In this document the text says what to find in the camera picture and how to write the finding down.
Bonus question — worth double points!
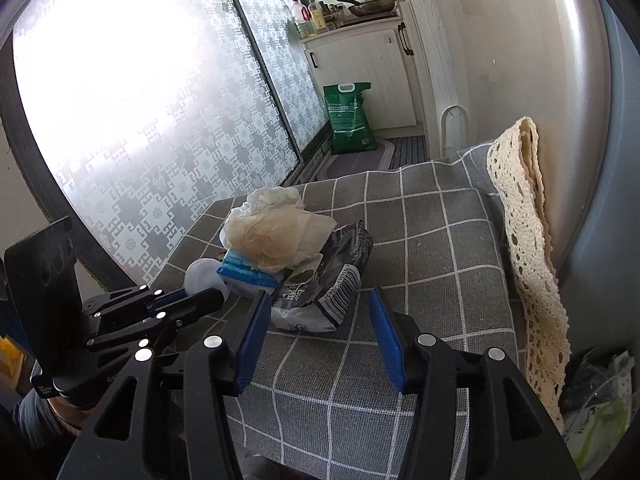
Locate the yellow oil bottle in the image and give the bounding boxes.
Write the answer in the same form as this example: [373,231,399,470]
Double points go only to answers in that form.
[308,0,326,34]

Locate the cream lace cloth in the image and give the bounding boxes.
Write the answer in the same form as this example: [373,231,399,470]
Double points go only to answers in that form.
[486,117,570,431]

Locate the dark wok pan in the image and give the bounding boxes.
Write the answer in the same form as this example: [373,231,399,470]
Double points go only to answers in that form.
[336,0,396,18]

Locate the frosted patterned sliding door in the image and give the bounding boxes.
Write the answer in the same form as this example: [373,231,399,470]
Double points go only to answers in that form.
[1,0,326,287]

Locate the grey checked tablecloth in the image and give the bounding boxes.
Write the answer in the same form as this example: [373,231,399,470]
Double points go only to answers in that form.
[150,142,524,480]

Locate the white plastic bottle cap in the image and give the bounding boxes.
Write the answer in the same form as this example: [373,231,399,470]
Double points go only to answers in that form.
[183,258,230,300]

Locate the oval grey floor mat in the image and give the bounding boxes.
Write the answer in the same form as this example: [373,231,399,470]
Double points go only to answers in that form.
[314,140,395,181]

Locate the clear oil bottle red cap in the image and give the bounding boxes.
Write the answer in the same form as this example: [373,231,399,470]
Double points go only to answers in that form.
[291,0,312,25]

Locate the person's left hand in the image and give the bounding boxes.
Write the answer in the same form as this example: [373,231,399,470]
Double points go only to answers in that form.
[48,396,96,436]

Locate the silver refrigerator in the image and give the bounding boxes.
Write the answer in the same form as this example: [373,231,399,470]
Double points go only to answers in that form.
[437,0,639,351]

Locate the black snack wrapper with barcode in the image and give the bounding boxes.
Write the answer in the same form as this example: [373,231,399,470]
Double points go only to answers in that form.
[271,220,373,333]

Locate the blue white packet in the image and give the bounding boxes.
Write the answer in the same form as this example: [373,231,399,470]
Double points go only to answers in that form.
[217,250,281,297]

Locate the person's left forearm sleeve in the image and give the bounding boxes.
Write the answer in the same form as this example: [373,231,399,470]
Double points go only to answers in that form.
[0,386,82,480]

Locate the plastic bags beside fridge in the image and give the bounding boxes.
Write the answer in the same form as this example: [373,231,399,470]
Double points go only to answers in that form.
[560,349,639,479]

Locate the beige paper tissue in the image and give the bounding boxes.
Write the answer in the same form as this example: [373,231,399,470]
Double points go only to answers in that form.
[220,186,336,274]

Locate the green rice bag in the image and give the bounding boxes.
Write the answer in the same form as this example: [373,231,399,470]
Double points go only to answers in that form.
[323,82,378,155]

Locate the white two-door cabinet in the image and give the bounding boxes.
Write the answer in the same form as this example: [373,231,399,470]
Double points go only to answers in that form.
[397,0,475,158]

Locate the white cabinet under stove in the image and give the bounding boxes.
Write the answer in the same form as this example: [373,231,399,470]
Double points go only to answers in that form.
[303,18,419,130]

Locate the dark striped floor runner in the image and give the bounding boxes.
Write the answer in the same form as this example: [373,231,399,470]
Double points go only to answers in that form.
[390,136,428,169]

